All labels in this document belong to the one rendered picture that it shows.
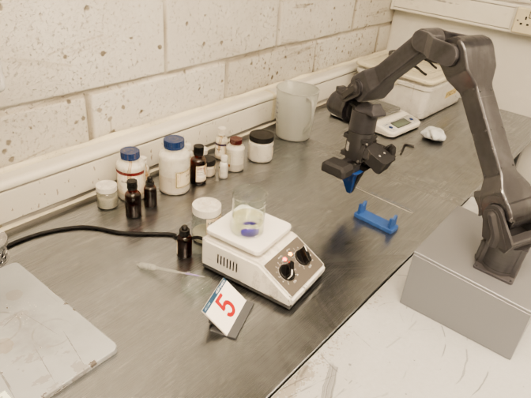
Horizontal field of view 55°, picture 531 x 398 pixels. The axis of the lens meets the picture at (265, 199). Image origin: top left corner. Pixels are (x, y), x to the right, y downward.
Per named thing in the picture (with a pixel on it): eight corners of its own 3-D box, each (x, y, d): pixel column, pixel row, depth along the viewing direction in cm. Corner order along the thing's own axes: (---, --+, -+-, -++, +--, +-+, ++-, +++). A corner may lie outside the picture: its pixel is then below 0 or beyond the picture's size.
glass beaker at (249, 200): (245, 219, 97) (247, 179, 93) (271, 232, 94) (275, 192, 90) (220, 233, 92) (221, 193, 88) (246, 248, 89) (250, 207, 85)
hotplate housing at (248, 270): (324, 275, 98) (330, 241, 94) (289, 313, 88) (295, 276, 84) (231, 233, 107) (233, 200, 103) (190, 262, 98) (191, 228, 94)
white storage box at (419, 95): (465, 102, 199) (475, 65, 192) (422, 123, 174) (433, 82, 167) (394, 80, 216) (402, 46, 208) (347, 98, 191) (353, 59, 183)
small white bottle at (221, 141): (217, 153, 140) (219, 124, 136) (228, 156, 139) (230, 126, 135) (212, 158, 138) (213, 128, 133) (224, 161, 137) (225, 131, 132)
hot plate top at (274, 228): (293, 228, 97) (293, 224, 96) (257, 257, 88) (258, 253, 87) (242, 206, 102) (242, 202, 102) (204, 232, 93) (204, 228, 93)
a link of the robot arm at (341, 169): (325, 135, 106) (349, 145, 102) (372, 116, 118) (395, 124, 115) (319, 170, 110) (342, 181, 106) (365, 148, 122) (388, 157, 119)
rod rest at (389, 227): (397, 229, 114) (401, 215, 113) (390, 234, 112) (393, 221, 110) (360, 211, 120) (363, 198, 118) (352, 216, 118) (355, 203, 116)
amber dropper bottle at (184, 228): (195, 253, 100) (195, 223, 97) (185, 260, 98) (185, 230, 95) (183, 248, 102) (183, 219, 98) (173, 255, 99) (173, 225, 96)
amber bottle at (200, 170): (186, 182, 125) (186, 145, 120) (196, 176, 128) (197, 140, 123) (200, 186, 124) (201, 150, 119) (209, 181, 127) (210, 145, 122)
